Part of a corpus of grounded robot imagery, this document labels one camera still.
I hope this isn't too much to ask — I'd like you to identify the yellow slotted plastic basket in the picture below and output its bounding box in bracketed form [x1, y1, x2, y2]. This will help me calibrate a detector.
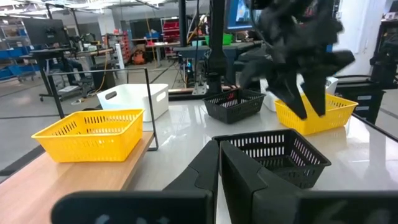
[274, 92, 359, 136]
[30, 108, 146, 164]

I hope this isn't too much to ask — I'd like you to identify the black vertical stand post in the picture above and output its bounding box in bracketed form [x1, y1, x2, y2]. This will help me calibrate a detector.
[206, 0, 230, 95]

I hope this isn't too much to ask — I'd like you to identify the red parts bin rack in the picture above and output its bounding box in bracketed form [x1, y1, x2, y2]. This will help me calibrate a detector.
[160, 17, 181, 57]
[119, 32, 131, 62]

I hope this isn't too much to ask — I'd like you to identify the wooden shelf board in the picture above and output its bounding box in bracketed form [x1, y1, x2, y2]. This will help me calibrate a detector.
[0, 130, 155, 224]

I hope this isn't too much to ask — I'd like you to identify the green plastic bin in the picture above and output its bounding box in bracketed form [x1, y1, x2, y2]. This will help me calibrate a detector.
[205, 33, 233, 46]

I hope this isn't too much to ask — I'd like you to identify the lit computer monitor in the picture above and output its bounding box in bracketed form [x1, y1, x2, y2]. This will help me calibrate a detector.
[224, 0, 264, 33]

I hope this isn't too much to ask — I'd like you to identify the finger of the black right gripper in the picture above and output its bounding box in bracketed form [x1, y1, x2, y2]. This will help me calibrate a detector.
[300, 62, 327, 118]
[270, 70, 308, 121]

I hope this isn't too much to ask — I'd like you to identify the black monitor back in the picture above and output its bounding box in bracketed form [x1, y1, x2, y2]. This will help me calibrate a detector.
[23, 18, 70, 47]

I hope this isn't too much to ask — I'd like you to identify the black equipment case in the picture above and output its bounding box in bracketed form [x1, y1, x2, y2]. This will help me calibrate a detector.
[335, 81, 386, 125]

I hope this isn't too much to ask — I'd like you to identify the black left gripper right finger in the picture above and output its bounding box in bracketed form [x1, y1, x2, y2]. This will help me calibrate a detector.
[220, 140, 302, 224]

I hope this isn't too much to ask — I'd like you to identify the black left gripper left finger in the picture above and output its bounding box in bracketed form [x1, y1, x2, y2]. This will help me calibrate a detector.
[163, 139, 220, 200]

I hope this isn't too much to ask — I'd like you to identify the black standing desk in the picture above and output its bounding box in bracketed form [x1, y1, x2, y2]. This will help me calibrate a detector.
[20, 46, 116, 102]

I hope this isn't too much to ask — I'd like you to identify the orange bag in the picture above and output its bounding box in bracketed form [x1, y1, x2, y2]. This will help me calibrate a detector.
[132, 49, 147, 65]

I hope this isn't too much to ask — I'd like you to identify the black metal shelf end frame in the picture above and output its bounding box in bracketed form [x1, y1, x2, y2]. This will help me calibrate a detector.
[45, 67, 159, 152]

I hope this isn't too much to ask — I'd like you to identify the white upright panel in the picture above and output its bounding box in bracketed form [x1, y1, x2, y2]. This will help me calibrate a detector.
[114, 43, 126, 70]

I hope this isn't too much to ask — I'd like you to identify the black equipment rack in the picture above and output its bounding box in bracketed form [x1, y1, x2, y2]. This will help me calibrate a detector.
[369, 18, 398, 90]

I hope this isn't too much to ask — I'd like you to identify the black slotted plastic basket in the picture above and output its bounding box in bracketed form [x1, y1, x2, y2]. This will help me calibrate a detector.
[202, 88, 266, 124]
[212, 128, 332, 190]

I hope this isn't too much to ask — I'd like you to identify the dark workshop desk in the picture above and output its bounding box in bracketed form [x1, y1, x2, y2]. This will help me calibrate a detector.
[173, 41, 264, 86]

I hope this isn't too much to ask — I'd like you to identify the blue storage bin shelf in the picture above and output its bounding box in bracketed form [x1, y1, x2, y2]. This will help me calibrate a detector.
[0, 24, 40, 82]

